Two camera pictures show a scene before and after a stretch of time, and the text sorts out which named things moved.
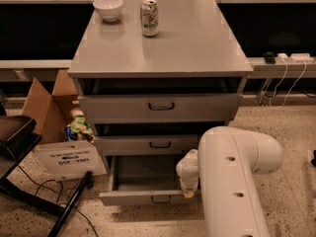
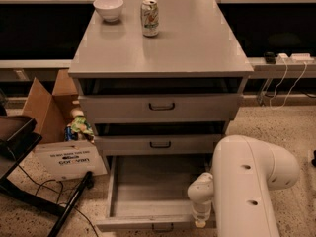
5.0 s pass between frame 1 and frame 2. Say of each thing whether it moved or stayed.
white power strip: stayed
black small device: stayed
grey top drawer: stayed
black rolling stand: stayed
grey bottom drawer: moved
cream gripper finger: moved
